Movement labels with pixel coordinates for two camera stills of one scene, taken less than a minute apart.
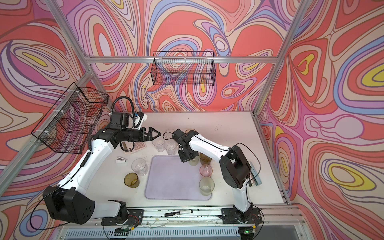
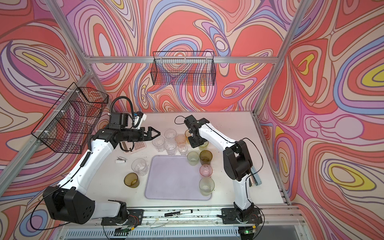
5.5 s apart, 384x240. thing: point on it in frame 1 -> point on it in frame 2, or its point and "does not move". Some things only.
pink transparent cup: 205,170 does not move
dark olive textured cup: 204,159 does not move
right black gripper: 183,158 -> 194,144
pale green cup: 194,161 does not move
